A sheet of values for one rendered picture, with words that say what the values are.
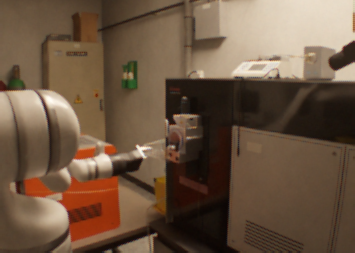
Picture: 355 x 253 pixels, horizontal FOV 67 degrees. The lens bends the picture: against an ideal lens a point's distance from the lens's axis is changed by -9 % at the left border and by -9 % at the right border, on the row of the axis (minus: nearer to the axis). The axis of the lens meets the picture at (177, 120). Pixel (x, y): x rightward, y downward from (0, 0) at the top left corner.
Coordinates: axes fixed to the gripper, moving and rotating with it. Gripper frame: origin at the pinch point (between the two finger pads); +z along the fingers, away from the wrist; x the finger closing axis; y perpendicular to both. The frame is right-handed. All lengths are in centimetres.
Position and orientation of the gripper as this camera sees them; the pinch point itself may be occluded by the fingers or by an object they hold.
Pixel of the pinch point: (150, 152)
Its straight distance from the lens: 106.3
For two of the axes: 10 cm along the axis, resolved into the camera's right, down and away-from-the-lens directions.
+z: 7.8, -0.9, 6.2
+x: 3.7, -7.3, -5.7
